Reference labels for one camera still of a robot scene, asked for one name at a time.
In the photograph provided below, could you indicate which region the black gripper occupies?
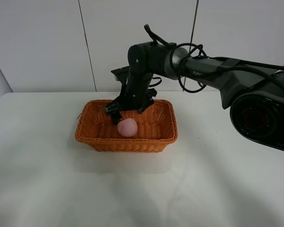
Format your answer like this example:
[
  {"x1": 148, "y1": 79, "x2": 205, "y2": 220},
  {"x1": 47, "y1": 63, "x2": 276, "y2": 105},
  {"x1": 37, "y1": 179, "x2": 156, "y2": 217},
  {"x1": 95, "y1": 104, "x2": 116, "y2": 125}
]
[{"x1": 105, "y1": 72, "x2": 156, "y2": 125}]

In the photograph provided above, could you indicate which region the pink peach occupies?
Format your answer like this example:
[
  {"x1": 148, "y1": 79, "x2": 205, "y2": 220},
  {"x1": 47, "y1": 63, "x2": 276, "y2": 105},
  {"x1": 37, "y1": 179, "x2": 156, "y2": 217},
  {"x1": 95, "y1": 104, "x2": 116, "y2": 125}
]
[{"x1": 117, "y1": 118, "x2": 138, "y2": 137}]

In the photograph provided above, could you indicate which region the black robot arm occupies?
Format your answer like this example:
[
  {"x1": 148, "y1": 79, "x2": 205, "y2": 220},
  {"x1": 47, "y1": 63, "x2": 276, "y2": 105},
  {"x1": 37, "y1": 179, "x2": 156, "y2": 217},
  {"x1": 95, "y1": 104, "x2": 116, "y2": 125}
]
[{"x1": 105, "y1": 41, "x2": 284, "y2": 151}]

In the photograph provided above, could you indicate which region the orange woven rectangular basket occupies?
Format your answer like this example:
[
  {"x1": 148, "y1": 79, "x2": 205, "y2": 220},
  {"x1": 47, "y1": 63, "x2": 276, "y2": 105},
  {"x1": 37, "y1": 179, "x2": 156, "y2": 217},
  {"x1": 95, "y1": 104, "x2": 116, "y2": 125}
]
[{"x1": 75, "y1": 99, "x2": 178, "y2": 152}]

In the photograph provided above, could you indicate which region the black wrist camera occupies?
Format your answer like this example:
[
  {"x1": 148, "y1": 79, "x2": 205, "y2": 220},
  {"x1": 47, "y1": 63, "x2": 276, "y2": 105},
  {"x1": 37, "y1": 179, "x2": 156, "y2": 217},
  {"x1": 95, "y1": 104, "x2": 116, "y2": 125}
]
[{"x1": 111, "y1": 66, "x2": 130, "y2": 84}]

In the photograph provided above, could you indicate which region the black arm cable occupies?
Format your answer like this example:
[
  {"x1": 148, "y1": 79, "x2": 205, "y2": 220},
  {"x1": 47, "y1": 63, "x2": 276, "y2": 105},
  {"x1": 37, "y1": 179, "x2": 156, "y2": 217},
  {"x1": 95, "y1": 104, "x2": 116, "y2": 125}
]
[{"x1": 143, "y1": 24, "x2": 284, "y2": 93}]

